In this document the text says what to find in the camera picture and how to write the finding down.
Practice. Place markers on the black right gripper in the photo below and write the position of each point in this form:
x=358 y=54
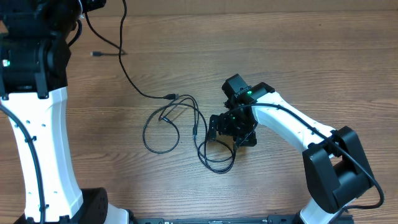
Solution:
x=249 y=139

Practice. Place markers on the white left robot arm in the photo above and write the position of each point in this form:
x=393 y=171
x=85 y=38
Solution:
x=35 y=51

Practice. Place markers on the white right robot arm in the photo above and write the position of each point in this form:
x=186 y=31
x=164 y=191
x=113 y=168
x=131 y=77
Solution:
x=337 y=170

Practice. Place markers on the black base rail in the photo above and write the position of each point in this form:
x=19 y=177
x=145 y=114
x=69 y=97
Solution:
x=271 y=219

